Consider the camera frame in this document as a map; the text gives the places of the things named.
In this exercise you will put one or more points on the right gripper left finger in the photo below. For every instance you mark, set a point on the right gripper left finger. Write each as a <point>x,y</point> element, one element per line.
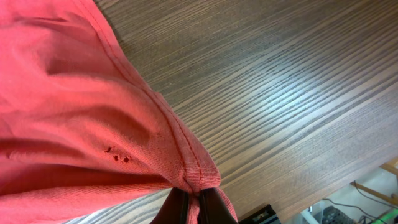
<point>174,210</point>

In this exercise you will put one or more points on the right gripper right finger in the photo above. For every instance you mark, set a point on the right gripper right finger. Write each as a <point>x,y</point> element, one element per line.
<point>212,209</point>

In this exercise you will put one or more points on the red printed t-shirt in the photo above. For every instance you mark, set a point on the red printed t-shirt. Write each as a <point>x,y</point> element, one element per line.
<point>80,128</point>

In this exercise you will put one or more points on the black device under table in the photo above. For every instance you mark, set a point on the black device under table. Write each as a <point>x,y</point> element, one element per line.
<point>265,215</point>

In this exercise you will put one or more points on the wooden furniture frame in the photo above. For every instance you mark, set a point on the wooden furniture frame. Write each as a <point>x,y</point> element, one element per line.
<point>380,184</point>

